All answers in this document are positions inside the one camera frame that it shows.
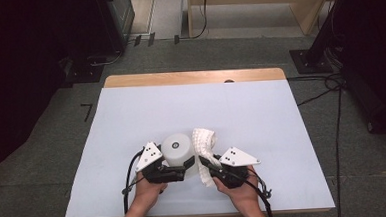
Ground dark cabinet with glass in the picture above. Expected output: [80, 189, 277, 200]
[93, 0, 138, 56]

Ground right hand-held gripper black cable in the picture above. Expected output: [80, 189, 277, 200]
[247, 167, 275, 217]

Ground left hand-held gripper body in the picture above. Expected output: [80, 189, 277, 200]
[134, 139, 188, 186]

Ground hanging black cable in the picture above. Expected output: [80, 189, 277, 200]
[174, 0, 210, 41]

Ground person's left hand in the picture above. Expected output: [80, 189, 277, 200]
[129, 174, 170, 211]

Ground dark curtain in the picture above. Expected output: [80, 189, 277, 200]
[329, 0, 386, 147]
[0, 0, 119, 193]

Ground black stand base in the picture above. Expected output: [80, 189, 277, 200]
[62, 54, 107, 85]

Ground black floor cables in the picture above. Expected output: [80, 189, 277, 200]
[285, 71, 355, 217]

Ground wooden table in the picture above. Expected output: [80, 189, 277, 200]
[57, 63, 337, 217]

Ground hand-held gripper black cable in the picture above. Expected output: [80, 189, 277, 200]
[247, 167, 275, 217]
[119, 149, 149, 215]

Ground white table cover sheet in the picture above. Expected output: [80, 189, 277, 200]
[58, 75, 336, 217]

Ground white waffle cloth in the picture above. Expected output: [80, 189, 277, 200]
[191, 126, 223, 188]

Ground left hand-held gripper black cable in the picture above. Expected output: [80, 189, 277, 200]
[119, 149, 149, 215]

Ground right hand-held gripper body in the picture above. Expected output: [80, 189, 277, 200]
[208, 145, 263, 191]

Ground black metal stand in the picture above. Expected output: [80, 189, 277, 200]
[286, 0, 352, 76]

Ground person's right hand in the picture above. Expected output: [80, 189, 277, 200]
[212, 164, 260, 206]

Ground white plastic cup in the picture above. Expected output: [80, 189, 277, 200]
[160, 131, 200, 179]

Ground grey floor cable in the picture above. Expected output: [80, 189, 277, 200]
[87, 49, 127, 68]

